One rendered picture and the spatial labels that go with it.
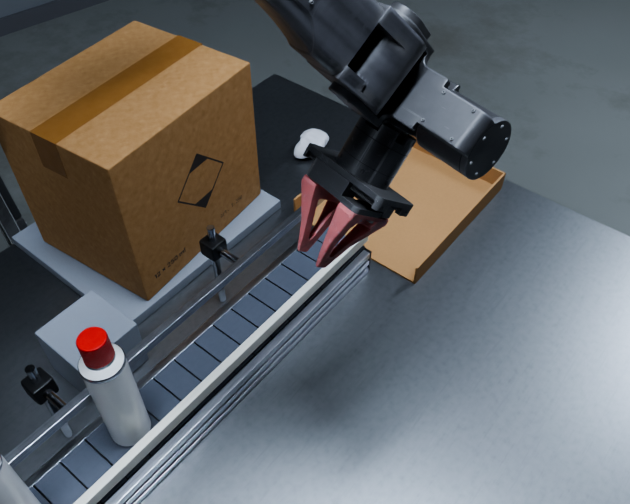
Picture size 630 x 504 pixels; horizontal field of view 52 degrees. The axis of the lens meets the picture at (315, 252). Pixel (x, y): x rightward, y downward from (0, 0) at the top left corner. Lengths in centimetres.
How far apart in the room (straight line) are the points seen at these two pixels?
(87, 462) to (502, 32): 305
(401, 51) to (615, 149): 241
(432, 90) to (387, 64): 5
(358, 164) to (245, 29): 289
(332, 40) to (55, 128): 54
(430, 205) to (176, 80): 51
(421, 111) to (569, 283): 65
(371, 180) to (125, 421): 42
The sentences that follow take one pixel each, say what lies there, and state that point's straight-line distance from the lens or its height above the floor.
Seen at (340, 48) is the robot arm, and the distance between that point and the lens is 51.
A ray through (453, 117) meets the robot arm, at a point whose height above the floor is 134.
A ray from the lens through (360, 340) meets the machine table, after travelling 100.
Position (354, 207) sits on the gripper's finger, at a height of 125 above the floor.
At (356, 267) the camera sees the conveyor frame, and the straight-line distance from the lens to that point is 103.
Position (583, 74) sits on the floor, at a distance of 333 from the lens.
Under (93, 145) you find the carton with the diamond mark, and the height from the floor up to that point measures 112.
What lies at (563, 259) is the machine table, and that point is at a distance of 118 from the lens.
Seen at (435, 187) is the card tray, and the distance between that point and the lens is 125.
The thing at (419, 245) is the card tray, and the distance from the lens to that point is 113.
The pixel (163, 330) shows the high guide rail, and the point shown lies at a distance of 87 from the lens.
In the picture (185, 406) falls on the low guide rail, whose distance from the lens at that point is 86.
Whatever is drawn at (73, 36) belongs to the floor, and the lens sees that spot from 360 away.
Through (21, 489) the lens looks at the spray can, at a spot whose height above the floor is 98.
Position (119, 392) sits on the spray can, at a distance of 78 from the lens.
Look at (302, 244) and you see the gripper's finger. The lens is 65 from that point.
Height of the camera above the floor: 165
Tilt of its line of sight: 48 degrees down
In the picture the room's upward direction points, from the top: straight up
